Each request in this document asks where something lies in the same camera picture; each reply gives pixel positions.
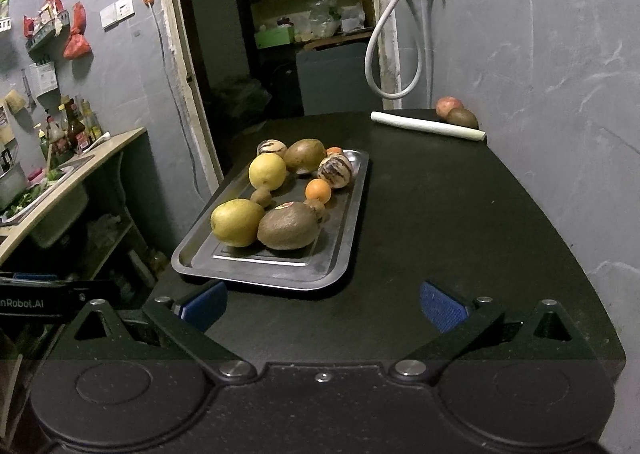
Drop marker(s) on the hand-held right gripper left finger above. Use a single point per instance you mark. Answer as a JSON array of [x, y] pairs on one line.
[[205, 304]]

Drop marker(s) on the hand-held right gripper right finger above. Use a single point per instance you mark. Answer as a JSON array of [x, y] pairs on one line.
[[442, 306]]

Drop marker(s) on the metal tray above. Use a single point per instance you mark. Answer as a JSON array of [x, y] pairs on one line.
[[280, 270]]

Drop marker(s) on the yellow-green pear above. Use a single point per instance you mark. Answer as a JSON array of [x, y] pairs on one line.
[[237, 223]]

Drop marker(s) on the large kiwi with sticker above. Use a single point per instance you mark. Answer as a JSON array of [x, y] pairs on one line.
[[288, 229]]

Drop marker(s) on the yellow lemon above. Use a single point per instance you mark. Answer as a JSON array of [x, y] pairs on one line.
[[267, 172]]

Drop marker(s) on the small orange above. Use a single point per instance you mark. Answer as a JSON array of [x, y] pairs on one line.
[[318, 190], [333, 151]]

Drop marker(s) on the striped pepino melon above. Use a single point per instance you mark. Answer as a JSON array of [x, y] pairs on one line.
[[336, 170], [272, 148]]

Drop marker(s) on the round brown pear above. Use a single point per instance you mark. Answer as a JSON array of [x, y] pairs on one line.
[[305, 155]]

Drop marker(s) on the wooden kitchen counter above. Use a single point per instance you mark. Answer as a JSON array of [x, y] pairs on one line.
[[100, 154]]

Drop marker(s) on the row of condiment bottles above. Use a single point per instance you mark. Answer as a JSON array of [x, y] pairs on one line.
[[70, 129]]

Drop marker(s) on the white paper roll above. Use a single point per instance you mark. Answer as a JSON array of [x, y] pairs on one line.
[[427, 125]]

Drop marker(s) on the brown kiwi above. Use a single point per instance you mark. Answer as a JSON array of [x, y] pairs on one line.
[[462, 118]]

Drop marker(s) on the red apple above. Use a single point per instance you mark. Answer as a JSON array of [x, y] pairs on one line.
[[446, 105]]

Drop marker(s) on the dark plastic bag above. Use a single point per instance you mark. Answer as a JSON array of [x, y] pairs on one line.
[[240, 97]]

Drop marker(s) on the grey cabinet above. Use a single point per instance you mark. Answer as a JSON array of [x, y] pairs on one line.
[[335, 79]]

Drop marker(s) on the red plastic bags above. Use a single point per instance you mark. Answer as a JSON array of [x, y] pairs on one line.
[[77, 42]]

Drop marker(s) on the green box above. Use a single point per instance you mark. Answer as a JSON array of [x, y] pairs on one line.
[[274, 37]]

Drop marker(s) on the wall rack with packets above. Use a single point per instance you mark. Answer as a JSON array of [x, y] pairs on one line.
[[45, 29]]

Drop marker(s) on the white wall switch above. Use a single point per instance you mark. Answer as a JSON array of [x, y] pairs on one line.
[[117, 11]]

